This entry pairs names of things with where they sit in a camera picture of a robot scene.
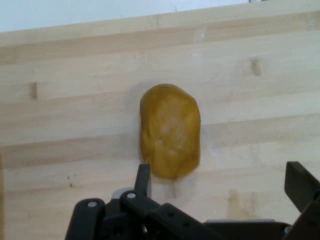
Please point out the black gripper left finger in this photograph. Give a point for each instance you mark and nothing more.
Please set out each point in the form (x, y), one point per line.
(130, 220)

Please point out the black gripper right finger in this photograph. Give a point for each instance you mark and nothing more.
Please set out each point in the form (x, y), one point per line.
(303, 192)

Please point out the yellow-brown potato toy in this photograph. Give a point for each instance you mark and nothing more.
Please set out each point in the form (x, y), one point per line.
(171, 130)

